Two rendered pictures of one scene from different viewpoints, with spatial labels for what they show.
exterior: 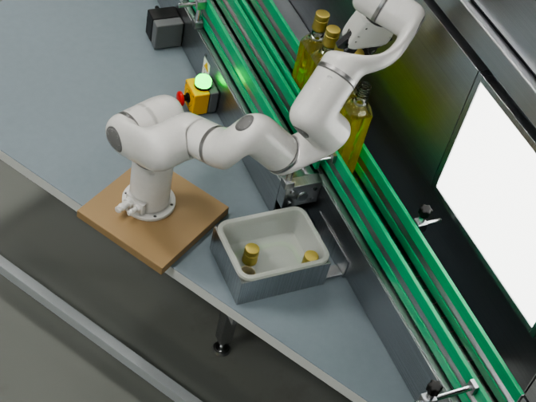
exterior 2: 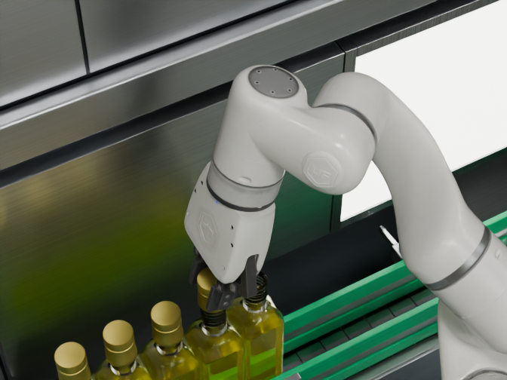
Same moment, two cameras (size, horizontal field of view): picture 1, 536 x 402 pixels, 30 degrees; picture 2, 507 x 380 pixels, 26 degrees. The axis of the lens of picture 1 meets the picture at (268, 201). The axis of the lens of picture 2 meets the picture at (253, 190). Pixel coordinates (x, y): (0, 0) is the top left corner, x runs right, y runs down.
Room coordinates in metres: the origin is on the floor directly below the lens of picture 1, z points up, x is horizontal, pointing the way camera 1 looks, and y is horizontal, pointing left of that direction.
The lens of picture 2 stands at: (1.68, 0.60, 2.19)
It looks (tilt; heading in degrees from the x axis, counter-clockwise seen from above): 50 degrees down; 274
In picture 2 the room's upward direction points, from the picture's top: straight up
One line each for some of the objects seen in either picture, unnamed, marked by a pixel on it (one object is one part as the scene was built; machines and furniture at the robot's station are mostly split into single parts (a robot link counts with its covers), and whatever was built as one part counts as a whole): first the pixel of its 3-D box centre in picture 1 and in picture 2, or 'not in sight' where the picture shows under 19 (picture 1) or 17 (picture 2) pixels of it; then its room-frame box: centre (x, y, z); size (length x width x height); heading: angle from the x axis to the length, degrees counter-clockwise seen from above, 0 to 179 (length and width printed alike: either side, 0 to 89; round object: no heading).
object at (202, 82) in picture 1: (203, 80); not in sight; (1.96, 0.24, 0.84); 0.05 x 0.05 x 0.03
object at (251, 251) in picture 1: (250, 254); not in sight; (1.48, 0.01, 0.79); 0.04 x 0.04 x 0.04
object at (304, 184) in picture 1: (299, 191); not in sight; (1.65, -0.07, 0.85); 0.09 x 0.04 x 0.07; 123
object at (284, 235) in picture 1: (270, 253); not in sight; (1.49, -0.03, 0.80); 0.22 x 0.17 x 0.09; 123
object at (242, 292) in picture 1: (280, 252); not in sight; (1.51, -0.06, 0.79); 0.27 x 0.17 x 0.08; 123
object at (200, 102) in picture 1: (199, 96); not in sight; (1.96, 0.24, 0.79); 0.07 x 0.07 x 0.07; 33
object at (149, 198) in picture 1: (146, 182); not in sight; (1.56, 0.28, 0.85); 0.16 x 0.13 x 0.15; 150
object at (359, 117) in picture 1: (349, 135); (255, 350); (1.73, -0.15, 0.99); 0.06 x 0.06 x 0.21; 34
